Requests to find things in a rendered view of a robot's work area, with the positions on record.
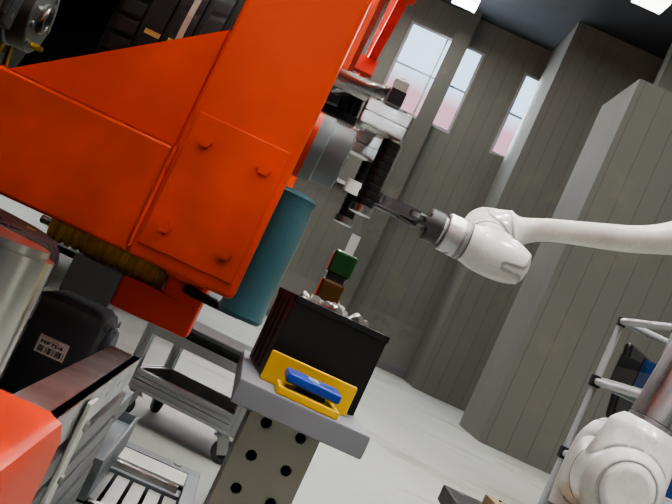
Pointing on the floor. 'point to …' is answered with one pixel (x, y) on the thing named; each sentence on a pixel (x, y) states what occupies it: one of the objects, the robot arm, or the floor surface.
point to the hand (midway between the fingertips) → (358, 191)
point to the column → (262, 464)
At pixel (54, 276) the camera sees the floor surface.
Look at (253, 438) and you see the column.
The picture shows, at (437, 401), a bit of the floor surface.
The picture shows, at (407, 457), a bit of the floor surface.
